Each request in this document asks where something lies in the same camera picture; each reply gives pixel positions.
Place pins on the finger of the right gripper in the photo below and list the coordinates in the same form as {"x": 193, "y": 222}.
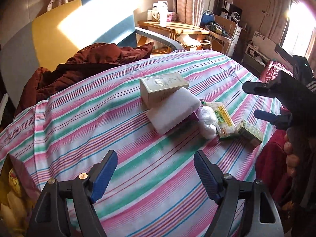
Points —
{"x": 281, "y": 122}
{"x": 269, "y": 89}

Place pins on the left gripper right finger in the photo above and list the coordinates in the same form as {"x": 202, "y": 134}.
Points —
{"x": 259, "y": 215}

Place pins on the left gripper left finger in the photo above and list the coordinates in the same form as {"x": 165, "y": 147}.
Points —
{"x": 50, "y": 216}

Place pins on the small green white box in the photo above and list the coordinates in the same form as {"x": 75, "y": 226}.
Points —
{"x": 250, "y": 133}

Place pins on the yellow green wafer packet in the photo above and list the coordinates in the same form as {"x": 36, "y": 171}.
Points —
{"x": 226, "y": 127}

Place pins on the white plastic bag ball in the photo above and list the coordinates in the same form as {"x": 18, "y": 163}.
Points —
{"x": 208, "y": 122}

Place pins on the purple snack packet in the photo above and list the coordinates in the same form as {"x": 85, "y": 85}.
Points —
{"x": 194, "y": 116}

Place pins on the white foam block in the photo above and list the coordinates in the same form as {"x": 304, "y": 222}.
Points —
{"x": 173, "y": 110}

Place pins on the beige carton box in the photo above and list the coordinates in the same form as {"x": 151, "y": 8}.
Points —
{"x": 154, "y": 89}

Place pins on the person's right hand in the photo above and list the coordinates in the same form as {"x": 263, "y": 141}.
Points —
{"x": 292, "y": 161}

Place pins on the white shelf unit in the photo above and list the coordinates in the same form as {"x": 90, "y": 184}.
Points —
{"x": 254, "y": 61}

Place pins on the gold tin box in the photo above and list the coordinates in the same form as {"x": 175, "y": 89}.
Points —
{"x": 16, "y": 212}

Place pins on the red pink blanket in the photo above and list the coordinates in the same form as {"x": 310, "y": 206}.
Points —
{"x": 271, "y": 167}

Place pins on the blue bag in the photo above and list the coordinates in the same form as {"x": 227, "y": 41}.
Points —
{"x": 207, "y": 17}

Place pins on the wooden side table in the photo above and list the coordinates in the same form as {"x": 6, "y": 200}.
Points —
{"x": 174, "y": 29}

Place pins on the pink striped curtain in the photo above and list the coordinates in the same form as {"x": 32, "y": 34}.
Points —
{"x": 190, "y": 1}

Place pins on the white items on table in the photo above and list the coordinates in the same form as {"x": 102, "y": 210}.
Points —
{"x": 160, "y": 13}

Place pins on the maroon quilted jacket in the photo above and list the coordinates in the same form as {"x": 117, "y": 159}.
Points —
{"x": 87, "y": 62}

